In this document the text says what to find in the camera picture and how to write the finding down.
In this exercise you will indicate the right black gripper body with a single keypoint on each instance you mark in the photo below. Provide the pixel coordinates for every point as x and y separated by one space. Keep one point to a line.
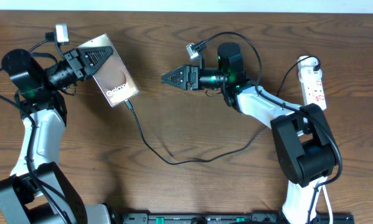
212 79

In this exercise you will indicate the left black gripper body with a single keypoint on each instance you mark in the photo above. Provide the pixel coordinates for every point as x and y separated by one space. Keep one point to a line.
66 73

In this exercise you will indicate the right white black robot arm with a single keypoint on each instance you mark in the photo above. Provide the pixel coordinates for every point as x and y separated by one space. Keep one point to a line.
305 147

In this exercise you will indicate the white power strip red switches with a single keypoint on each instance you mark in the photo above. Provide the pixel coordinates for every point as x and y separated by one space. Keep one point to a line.
310 77

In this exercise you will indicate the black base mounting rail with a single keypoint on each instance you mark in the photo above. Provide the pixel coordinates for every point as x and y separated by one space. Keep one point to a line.
257 217

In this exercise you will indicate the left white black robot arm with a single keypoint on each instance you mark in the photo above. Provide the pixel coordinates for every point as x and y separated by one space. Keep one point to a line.
37 191

